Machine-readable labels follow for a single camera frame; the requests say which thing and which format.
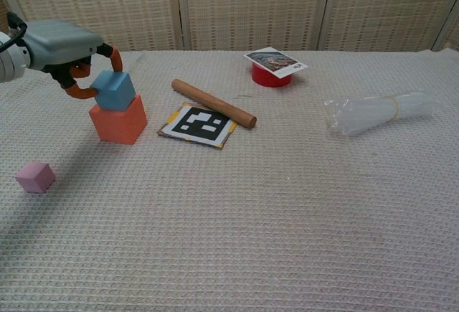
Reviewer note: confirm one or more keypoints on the orange cube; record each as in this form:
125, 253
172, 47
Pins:
120, 125

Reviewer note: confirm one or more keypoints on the red tape roll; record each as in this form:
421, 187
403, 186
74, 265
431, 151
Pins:
267, 78

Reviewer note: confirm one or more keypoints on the photo print card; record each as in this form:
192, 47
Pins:
276, 61

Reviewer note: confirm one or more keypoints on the pink small cube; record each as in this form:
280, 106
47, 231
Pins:
35, 177

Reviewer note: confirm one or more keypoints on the left robot hand silver orange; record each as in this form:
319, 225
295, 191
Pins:
59, 44

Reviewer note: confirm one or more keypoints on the brown wooden rod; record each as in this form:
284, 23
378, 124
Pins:
215, 104

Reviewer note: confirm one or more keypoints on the white woven tablecloth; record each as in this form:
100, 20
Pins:
251, 218

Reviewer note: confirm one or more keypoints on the clear plastic straw bundle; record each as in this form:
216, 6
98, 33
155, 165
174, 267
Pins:
380, 113

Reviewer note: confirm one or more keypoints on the bamboo folding screen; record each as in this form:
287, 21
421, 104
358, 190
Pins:
251, 7

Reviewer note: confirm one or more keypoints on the blue cube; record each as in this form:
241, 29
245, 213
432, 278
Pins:
113, 89

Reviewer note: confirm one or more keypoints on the black white marker card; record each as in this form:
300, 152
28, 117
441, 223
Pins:
197, 125

